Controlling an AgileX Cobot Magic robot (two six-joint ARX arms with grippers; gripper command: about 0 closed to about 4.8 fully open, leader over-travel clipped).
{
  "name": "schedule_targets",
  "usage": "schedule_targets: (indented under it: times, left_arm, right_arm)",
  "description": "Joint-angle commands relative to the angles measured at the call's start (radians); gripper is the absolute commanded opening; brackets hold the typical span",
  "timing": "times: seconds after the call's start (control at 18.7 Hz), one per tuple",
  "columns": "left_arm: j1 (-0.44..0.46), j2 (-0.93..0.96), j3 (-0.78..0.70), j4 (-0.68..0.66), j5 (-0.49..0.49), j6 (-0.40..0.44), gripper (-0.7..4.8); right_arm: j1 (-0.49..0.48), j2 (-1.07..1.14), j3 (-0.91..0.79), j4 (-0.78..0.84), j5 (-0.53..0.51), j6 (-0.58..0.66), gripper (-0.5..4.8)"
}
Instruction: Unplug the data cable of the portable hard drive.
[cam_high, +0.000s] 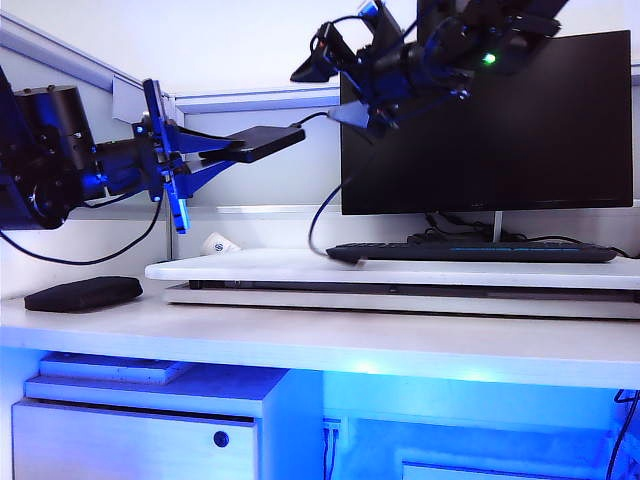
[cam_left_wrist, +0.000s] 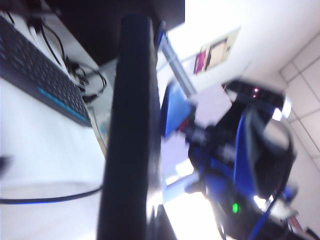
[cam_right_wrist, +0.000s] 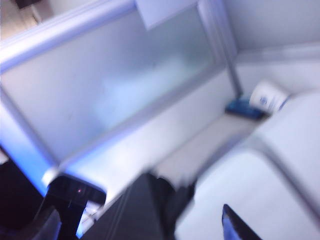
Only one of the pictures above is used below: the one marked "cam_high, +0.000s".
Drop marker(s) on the grey desk riser base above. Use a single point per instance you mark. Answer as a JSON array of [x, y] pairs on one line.
[[400, 301]]

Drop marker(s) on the round cabinet lock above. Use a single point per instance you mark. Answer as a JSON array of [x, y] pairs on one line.
[[221, 439]]

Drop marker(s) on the wall socket with plugs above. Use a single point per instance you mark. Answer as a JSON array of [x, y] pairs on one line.
[[332, 428]]

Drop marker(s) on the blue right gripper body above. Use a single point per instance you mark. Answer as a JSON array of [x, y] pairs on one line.
[[387, 70]]

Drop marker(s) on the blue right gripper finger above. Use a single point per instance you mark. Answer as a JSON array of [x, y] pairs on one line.
[[382, 129], [352, 114]]

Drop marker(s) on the white desk riser board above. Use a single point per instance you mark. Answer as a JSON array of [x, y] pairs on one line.
[[400, 274]]

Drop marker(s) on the white flat slab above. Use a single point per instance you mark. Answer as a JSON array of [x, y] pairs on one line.
[[110, 367]]

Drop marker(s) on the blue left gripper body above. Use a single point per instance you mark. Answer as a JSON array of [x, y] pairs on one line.
[[160, 150]]

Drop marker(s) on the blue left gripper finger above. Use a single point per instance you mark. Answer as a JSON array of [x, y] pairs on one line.
[[200, 179], [200, 142]]

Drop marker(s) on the frosted side partition panel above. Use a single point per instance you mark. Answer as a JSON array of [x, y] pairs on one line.
[[75, 55]]

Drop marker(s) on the white drawer cabinet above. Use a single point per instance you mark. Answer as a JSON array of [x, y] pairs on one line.
[[135, 445]]

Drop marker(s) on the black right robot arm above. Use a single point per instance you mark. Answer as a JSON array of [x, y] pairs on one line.
[[480, 35]]

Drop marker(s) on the white paper cup blue logo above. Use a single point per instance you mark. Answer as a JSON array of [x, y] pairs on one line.
[[217, 245]]

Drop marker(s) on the silver monitor stand post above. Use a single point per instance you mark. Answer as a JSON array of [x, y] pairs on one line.
[[498, 226]]

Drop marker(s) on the grey partition corner post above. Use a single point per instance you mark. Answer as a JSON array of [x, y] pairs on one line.
[[175, 240]]

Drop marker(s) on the frosted rear partition panel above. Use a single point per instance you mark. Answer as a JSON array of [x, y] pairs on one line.
[[260, 185]]

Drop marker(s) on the black keyboard with blue stripe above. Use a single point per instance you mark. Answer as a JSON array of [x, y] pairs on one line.
[[450, 252]]

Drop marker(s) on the black soft pouch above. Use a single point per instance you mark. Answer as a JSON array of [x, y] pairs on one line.
[[82, 295]]

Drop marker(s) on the black computer monitor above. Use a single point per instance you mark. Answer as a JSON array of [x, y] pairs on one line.
[[500, 145]]

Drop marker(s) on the grey partition hanging bracket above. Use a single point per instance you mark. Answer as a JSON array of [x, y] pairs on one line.
[[127, 105]]

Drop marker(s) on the black portable hard drive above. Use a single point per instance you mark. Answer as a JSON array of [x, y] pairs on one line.
[[260, 142]]

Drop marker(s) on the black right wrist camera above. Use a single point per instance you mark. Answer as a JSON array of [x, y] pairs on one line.
[[322, 57]]

